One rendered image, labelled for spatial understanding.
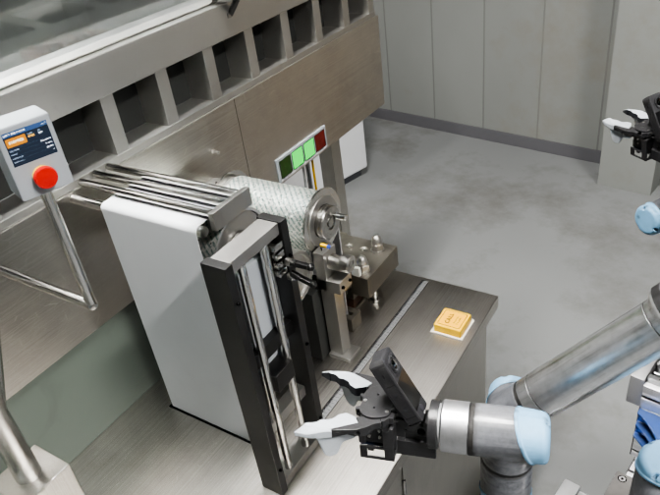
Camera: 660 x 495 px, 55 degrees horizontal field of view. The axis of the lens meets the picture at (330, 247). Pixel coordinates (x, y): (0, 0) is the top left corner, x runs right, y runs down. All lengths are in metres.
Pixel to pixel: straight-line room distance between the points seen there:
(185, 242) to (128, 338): 0.45
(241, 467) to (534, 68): 3.47
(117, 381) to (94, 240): 0.34
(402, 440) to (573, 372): 0.27
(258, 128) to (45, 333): 0.74
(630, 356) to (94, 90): 1.04
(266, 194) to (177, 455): 0.59
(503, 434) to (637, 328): 0.24
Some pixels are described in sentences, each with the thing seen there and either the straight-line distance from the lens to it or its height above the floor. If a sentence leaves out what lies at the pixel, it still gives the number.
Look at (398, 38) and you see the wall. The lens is 4.87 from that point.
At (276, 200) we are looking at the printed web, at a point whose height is 1.30.
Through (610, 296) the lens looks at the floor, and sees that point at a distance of 3.25.
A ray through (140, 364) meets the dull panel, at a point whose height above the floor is 0.98.
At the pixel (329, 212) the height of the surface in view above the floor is 1.28.
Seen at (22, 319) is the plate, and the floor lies 1.27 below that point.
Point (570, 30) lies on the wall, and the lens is 4.22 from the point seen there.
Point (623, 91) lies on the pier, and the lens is 3.90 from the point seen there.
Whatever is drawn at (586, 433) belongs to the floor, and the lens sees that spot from 2.63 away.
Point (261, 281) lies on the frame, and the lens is 1.10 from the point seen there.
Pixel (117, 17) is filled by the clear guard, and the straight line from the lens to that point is 1.36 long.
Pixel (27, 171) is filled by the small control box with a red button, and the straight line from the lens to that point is 0.90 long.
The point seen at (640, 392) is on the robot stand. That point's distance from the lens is 1.76.
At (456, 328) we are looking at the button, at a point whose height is 0.92.
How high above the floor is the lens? 1.96
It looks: 33 degrees down
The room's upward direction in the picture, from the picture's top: 8 degrees counter-clockwise
